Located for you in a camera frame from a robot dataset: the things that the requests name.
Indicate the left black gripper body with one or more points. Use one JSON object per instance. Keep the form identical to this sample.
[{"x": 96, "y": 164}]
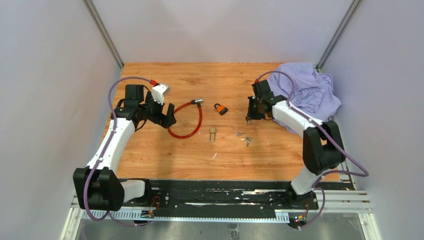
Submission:
[{"x": 156, "y": 112}]

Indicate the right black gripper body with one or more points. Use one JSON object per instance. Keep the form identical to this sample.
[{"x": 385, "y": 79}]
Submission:
[{"x": 257, "y": 113}]

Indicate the orange black padlock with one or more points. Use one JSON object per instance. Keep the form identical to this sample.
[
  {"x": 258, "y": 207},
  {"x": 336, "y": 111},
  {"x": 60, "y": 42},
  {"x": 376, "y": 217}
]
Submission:
[{"x": 221, "y": 109}]

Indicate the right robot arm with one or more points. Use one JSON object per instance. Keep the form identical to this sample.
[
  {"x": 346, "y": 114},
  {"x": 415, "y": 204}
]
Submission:
[{"x": 322, "y": 145}]

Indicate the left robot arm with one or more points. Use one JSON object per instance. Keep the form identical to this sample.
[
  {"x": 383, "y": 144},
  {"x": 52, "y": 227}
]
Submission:
[{"x": 97, "y": 186}]

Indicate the small silver key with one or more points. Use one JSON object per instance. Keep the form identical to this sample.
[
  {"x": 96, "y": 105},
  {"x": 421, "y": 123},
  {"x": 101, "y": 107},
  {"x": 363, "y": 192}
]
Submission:
[{"x": 238, "y": 133}]

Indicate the silver key pair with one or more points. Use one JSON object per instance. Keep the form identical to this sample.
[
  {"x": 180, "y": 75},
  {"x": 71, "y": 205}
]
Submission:
[{"x": 247, "y": 139}]

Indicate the brass padlock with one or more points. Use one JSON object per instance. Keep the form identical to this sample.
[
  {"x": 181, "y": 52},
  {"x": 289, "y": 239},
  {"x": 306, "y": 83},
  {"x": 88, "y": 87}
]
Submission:
[{"x": 212, "y": 134}]

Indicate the lavender crumpled cloth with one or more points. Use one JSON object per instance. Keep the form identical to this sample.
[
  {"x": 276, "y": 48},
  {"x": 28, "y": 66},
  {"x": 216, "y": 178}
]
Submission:
[{"x": 313, "y": 91}]

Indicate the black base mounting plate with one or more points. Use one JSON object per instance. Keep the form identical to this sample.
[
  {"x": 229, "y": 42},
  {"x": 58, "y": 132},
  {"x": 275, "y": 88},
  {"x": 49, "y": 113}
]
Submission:
[{"x": 222, "y": 199}]

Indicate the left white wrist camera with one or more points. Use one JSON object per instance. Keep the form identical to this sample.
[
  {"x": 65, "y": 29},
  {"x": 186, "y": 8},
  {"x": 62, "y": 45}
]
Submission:
[{"x": 159, "y": 92}]

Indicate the red cable lock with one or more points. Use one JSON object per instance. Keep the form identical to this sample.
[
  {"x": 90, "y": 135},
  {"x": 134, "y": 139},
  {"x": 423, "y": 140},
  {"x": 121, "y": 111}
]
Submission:
[{"x": 191, "y": 124}]

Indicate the aluminium frame rail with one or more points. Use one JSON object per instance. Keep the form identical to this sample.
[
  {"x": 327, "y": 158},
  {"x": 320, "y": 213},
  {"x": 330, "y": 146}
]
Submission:
[{"x": 330, "y": 202}]

